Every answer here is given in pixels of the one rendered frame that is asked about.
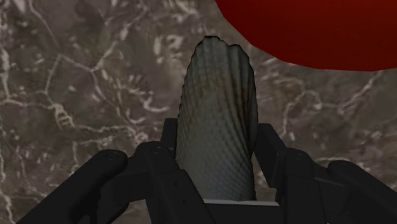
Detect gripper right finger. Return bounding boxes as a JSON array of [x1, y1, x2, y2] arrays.
[[253, 122, 397, 224]]

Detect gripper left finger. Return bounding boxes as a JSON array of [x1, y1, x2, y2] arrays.
[[17, 118, 218, 224]]

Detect grey ribbed corn cob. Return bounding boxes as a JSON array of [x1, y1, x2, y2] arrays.
[[175, 35, 259, 202]]

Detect red round bowl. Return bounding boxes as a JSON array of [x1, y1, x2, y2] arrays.
[[214, 0, 397, 72]]

